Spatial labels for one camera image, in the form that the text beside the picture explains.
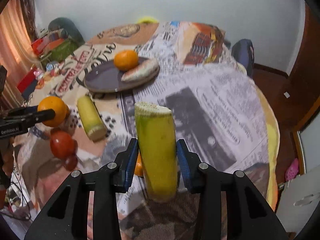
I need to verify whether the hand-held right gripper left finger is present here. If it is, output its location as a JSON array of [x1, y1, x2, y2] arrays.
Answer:
[[24, 138, 139, 240]]

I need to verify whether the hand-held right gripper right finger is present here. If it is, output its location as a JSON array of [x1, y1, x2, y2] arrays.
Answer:
[[176, 139, 289, 240]]

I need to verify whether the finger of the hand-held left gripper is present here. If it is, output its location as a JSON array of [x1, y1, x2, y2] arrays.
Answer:
[[4, 105, 39, 117], [7, 108, 56, 127]]

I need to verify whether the orange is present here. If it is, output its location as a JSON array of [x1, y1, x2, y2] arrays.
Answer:
[[114, 50, 139, 71], [37, 96, 70, 127], [134, 152, 144, 177]]

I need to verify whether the yellow-green sugarcane piece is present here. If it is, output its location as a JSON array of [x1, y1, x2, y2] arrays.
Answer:
[[134, 102, 179, 202], [77, 96, 107, 141]]

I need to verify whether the dark round plate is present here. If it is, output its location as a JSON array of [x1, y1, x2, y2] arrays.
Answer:
[[84, 56, 161, 93]]

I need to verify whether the red box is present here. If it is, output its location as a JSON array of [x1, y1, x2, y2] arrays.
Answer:
[[17, 74, 38, 99]]

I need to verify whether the large red tomato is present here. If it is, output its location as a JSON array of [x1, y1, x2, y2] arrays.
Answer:
[[50, 130, 77, 159]]

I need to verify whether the small white blue container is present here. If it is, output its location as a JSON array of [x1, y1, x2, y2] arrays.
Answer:
[[46, 61, 60, 72]]

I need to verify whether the small red tomato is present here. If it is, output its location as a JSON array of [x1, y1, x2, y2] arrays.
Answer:
[[64, 155, 79, 171]]

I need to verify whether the red packet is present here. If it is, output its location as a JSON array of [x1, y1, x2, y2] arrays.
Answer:
[[31, 38, 51, 55]]

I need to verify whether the green box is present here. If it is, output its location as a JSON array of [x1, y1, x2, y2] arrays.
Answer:
[[41, 40, 81, 63]]

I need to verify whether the peach curtain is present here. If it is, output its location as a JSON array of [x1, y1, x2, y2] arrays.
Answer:
[[0, 0, 38, 68]]

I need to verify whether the dark cushioned chair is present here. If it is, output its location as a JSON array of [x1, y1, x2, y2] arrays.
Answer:
[[48, 17, 86, 47]]

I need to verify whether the red-white sweet potato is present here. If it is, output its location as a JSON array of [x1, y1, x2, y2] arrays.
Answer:
[[121, 59, 160, 82]]

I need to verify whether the pink shoe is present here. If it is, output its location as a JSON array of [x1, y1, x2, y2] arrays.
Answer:
[[285, 158, 300, 182]]

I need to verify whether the blue chair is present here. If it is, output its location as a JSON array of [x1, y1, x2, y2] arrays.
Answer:
[[231, 39, 255, 77]]

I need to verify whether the wooden door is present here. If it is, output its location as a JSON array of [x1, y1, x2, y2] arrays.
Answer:
[[287, 4, 320, 133]]

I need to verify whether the black cable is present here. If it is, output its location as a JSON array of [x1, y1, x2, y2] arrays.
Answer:
[[7, 172, 33, 221]]

